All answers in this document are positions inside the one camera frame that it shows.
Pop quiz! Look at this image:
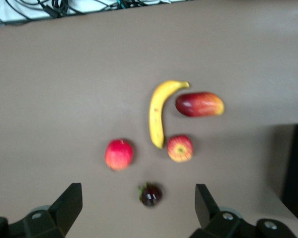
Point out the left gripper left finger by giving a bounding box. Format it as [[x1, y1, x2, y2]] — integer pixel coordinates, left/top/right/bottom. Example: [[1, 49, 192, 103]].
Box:
[[0, 182, 83, 238]]

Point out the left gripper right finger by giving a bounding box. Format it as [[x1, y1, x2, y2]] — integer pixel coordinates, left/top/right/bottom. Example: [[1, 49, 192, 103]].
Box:
[[190, 183, 298, 238]]

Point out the red yellow striped apple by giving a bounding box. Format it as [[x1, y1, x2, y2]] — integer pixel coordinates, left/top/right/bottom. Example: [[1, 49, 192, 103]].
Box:
[[167, 134, 194, 163]]

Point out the yellow banana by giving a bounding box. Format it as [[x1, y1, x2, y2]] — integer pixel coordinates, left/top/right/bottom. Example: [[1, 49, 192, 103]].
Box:
[[149, 79, 190, 150]]

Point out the dark purple mangosteen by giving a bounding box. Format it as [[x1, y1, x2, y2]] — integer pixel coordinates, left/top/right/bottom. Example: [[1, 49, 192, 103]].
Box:
[[138, 182, 163, 208]]

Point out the red pink round peach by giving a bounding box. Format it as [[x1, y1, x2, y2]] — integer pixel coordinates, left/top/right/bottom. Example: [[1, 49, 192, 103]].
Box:
[[104, 138, 134, 172]]

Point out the red yellow mango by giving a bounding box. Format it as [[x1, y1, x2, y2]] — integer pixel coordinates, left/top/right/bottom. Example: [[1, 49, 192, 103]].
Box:
[[175, 91, 225, 118]]

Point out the brown table mat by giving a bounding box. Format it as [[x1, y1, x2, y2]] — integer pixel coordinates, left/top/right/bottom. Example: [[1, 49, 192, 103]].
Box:
[[0, 0, 298, 238]]

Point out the black cable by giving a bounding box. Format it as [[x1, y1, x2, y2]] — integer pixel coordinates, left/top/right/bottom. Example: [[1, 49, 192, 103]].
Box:
[[0, 0, 33, 22], [39, 0, 75, 18]]

